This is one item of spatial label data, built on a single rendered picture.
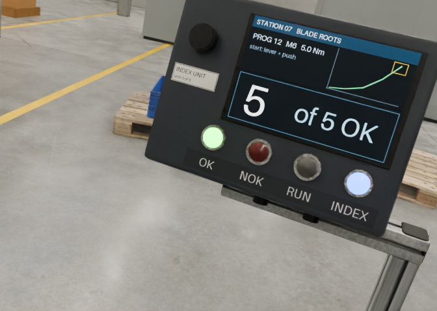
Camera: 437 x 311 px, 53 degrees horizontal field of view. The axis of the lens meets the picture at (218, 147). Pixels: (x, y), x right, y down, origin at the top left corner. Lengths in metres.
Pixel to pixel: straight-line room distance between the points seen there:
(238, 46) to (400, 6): 5.86
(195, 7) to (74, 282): 1.63
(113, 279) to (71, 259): 0.22
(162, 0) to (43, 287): 6.52
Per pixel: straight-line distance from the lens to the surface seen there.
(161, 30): 8.00
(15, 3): 8.27
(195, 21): 0.48
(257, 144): 0.44
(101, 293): 1.94
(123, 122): 3.43
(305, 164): 0.43
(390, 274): 0.55
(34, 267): 2.07
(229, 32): 0.46
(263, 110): 0.44
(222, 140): 0.45
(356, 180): 0.43
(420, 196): 3.60
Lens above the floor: 1.27
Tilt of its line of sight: 21 degrees down
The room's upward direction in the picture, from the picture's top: 12 degrees clockwise
